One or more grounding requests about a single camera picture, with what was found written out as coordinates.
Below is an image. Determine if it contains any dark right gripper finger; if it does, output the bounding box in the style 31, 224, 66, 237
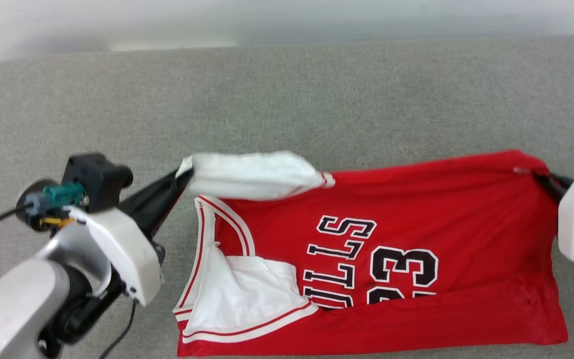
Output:
534, 172, 574, 203

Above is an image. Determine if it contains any thin black cable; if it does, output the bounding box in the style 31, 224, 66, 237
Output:
99, 299, 137, 359

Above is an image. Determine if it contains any red Bulls basketball jersey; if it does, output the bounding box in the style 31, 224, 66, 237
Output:
172, 149, 569, 358

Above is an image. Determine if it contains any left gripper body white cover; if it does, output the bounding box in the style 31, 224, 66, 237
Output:
15, 179, 163, 306

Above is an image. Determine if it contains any grey fabric sofa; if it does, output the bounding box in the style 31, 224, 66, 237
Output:
0, 35, 574, 359

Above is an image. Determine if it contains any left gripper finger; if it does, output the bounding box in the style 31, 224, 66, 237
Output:
134, 184, 185, 236
118, 169, 183, 216

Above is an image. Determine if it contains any camera cable with teal connector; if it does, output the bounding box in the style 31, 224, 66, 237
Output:
0, 182, 86, 238

